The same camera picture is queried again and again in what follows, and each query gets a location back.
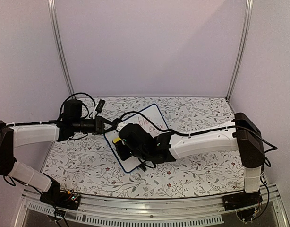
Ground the aluminium front rail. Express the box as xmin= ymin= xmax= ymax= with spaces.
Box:
xmin=14 ymin=184 xmax=290 ymax=227

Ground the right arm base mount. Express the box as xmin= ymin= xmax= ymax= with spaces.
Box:
xmin=222 ymin=191 xmax=263 ymax=211

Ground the blue framed whiteboard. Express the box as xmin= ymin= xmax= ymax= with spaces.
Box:
xmin=104 ymin=104 xmax=168 ymax=174

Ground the yellow whiteboard eraser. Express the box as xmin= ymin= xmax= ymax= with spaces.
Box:
xmin=112 ymin=137 xmax=122 ymax=144

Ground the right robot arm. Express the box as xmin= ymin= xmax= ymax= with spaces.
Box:
xmin=112 ymin=113 xmax=277 ymax=206

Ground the left metal frame post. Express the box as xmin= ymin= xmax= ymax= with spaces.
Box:
xmin=47 ymin=0 xmax=74 ymax=95

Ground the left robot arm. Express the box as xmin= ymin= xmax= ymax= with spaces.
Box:
xmin=0 ymin=95 xmax=118 ymax=205

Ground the right metal frame post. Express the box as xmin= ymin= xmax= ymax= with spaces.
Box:
xmin=226 ymin=0 xmax=253 ymax=102

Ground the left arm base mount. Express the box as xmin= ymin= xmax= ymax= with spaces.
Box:
xmin=40 ymin=187 xmax=81 ymax=211

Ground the metal frame post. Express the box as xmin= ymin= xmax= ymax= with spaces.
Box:
xmin=47 ymin=0 xmax=74 ymax=95
xmin=226 ymin=0 xmax=253 ymax=102

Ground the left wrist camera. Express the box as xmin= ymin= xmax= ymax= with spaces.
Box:
xmin=92 ymin=99 xmax=105 ymax=119

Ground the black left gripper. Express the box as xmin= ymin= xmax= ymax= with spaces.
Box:
xmin=73 ymin=116 xmax=116 ymax=136

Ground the floral tablecloth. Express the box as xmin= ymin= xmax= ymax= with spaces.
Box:
xmin=42 ymin=97 xmax=244 ymax=199

